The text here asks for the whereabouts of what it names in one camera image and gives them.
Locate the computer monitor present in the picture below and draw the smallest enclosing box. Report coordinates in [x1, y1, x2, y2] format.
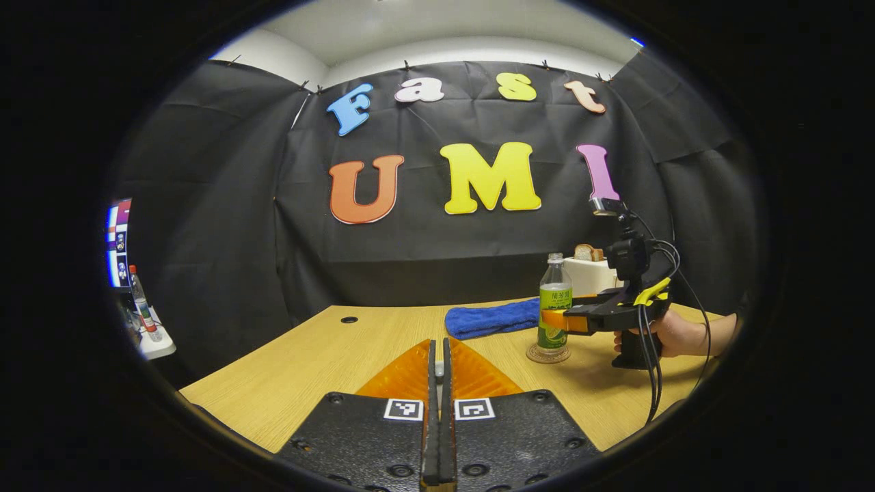
[105, 197, 133, 289]

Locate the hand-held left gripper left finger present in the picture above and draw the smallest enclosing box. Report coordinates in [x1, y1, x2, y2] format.
[275, 339, 440, 491]

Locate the red cap plastic bottle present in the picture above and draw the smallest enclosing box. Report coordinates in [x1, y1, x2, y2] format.
[128, 264, 162, 342]

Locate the white side table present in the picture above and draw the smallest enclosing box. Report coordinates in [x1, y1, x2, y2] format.
[132, 306, 178, 361]

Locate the blue towel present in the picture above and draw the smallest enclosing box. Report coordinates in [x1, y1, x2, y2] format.
[444, 297, 542, 341]

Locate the white toaster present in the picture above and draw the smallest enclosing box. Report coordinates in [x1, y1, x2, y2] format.
[563, 257, 624, 299]

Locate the clear green label water bottle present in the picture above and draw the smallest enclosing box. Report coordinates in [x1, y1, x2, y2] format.
[536, 252, 574, 353]

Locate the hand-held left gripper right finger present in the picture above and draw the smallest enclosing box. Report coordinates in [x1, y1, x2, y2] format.
[441, 338, 604, 491]

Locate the black backdrop cloth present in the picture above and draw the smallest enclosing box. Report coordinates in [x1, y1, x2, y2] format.
[109, 51, 763, 383]

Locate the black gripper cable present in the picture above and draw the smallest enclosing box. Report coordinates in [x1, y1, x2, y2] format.
[630, 210, 713, 426]

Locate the round brown coaster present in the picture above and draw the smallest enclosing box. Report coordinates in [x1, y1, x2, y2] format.
[525, 342, 572, 365]

